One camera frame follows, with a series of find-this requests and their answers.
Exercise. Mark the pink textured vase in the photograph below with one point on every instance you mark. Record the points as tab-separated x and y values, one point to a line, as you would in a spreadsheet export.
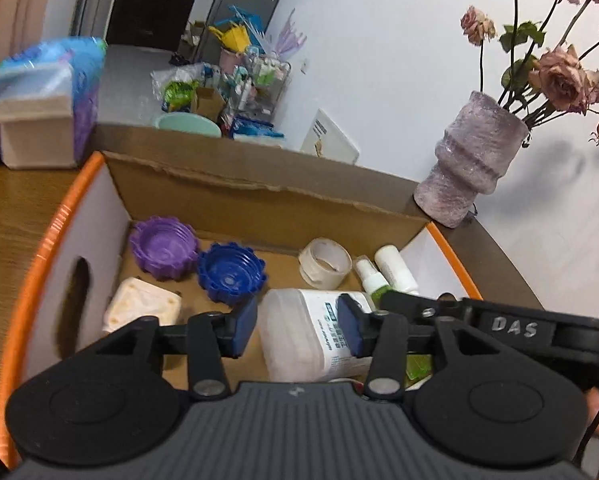
472	160

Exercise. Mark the green snack bag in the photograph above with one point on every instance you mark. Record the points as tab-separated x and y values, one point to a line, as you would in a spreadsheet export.
178	96

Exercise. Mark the pink ribbed suitcase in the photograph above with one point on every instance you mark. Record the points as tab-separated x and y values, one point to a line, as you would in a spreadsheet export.
11	35

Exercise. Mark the green bowl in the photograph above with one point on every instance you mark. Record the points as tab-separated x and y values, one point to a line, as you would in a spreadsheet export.
187	125

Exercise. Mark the orange cardboard box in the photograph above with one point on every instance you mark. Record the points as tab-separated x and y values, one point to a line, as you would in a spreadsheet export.
229	210

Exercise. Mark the blue flat packet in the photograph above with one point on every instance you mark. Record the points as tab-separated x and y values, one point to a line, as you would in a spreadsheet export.
257	127

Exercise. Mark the purple ridged cap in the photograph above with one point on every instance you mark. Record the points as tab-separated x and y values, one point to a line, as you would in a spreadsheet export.
162	247

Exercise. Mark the white booklet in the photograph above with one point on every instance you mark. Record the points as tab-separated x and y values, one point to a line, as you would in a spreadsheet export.
329	137

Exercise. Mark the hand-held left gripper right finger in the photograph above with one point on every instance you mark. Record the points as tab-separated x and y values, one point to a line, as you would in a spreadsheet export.
352	327

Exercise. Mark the green spray bottle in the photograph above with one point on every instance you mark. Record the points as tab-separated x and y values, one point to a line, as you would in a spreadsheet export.
374	280

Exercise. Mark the small brown carton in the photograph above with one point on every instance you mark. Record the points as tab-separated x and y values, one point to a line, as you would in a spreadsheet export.
208	104

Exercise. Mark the beige square block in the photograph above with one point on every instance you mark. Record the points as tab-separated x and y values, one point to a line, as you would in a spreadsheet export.
142	302

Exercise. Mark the small white bottle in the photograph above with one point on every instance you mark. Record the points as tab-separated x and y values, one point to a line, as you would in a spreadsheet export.
394	267

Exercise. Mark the dried pink roses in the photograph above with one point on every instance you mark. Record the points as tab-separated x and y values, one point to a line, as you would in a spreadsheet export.
562	72

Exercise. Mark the blue tissue pack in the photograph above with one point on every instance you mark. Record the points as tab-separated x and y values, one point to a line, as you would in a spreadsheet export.
86	90

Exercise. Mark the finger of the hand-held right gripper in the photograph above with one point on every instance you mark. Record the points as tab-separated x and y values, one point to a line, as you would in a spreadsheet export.
414	305

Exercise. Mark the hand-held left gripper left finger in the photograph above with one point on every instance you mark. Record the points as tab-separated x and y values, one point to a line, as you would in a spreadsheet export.
243	327

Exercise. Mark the blue ridged cap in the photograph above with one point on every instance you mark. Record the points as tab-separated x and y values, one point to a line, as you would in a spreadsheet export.
232	272

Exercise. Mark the purple straws bunch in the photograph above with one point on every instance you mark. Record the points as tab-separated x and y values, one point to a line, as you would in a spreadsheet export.
289	35

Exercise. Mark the large white plastic bottle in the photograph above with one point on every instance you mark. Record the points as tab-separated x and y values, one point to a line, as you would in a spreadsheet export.
299	330

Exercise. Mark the yellow plastic item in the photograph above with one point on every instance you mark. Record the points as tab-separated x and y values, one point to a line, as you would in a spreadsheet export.
232	37

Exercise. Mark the clear tape roll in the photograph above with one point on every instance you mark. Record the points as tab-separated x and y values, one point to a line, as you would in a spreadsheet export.
312	272

